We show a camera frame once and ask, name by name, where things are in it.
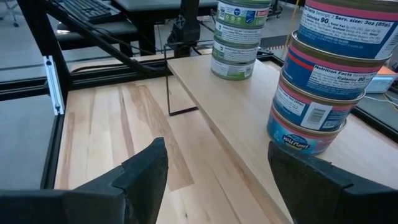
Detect black mat orange striped edge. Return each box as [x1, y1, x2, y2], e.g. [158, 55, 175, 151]
[259, 34, 292, 53]

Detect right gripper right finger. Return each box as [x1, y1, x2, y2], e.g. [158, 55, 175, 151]
[267, 141, 398, 224]

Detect silver frame bracket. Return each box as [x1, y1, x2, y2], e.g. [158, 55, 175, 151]
[43, 55, 65, 116]

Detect blue label tuna can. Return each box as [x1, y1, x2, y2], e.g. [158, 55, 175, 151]
[281, 30, 392, 101]
[266, 105, 348, 156]
[272, 70, 366, 132]
[297, 0, 398, 60]

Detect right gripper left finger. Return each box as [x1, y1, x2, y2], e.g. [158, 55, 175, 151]
[0, 138, 169, 224]

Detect wooden shelf black metal legs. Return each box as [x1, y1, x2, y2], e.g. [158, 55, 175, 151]
[164, 40, 398, 224]

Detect yellow hanging cable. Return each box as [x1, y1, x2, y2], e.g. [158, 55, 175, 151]
[284, 0, 301, 58]

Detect orange white box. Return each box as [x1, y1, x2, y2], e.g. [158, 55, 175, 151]
[365, 65, 398, 94]

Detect black keyboard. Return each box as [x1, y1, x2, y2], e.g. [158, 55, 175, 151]
[57, 0, 123, 24]

